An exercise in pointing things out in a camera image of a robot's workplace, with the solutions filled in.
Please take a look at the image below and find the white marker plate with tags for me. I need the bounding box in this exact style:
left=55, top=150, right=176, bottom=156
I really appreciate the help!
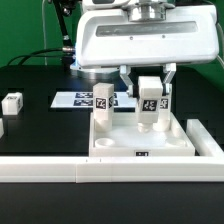
left=51, top=92, right=136, bottom=108

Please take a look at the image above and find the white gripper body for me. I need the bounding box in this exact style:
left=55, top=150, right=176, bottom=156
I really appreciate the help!
left=76, top=0, right=219, bottom=68

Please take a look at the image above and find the white L-shaped obstacle fence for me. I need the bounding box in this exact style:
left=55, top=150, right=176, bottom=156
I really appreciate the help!
left=0, top=119, right=224, bottom=183

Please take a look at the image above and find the white square table top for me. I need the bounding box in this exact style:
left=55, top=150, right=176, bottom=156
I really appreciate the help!
left=89, top=112, right=195, bottom=157

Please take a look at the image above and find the black cable bundle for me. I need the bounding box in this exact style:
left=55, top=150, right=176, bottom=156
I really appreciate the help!
left=7, top=46, right=76, bottom=67

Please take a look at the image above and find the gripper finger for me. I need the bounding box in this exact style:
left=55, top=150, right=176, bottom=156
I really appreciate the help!
left=162, top=63, right=177, bottom=96
left=119, top=65, right=139, bottom=98

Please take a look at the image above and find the white thin cable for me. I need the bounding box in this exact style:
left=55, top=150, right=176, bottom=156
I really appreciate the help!
left=41, top=0, right=49, bottom=66

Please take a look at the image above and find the white block at left edge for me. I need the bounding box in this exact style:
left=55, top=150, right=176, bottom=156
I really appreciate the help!
left=0, top=118, right=4, bottom=139

